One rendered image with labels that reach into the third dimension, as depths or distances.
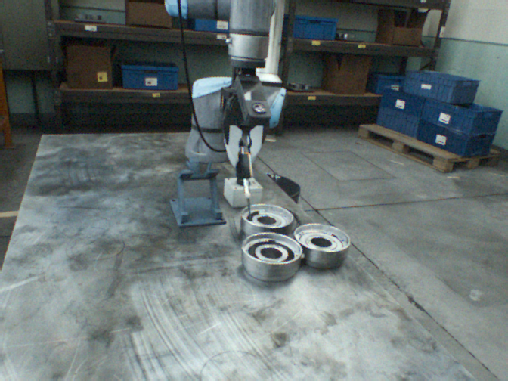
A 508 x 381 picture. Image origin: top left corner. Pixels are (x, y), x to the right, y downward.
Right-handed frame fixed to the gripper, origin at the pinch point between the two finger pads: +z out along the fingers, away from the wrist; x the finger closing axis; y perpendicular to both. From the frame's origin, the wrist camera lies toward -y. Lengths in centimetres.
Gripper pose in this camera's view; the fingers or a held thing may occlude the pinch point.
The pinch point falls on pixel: (243, 162)
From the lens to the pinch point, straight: 87.1
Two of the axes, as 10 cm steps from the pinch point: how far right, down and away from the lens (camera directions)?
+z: -0.8, 9.2, 3.8
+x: -9.4, 0.5, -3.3
